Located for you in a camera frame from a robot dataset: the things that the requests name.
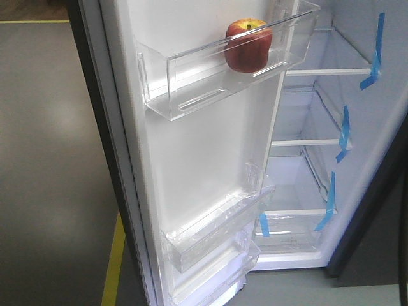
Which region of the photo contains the clear lower door bin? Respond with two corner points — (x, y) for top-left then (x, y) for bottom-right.
(166, 230), (260, 305)

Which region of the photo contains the clear upper door bin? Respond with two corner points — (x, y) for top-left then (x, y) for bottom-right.
(136, 1), (320, 121)

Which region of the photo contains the fridge door white inside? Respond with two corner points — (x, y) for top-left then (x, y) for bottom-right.
(66, 1), (286, 305)

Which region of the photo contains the blue tape strip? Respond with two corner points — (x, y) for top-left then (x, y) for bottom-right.
(259, 213), (270, 237)
(336, 105), (351, 164)
(360, 12), (385, 91)
(314, 172), (336, 231)

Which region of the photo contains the red yellow apple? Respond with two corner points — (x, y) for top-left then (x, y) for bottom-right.
(224, 18), (273, 73)

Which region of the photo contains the dark grey fridge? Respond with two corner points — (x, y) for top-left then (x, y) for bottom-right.
(254, 1), (407, 286)

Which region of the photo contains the clear door bin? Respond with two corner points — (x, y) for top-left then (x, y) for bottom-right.
(136, 1), (320, 121)
(166, 230), (260, 305)
(162, 163), (275, 273)

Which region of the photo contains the clear middle door bin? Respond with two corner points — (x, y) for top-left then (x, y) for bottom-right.
(162, 163), (275, 273)

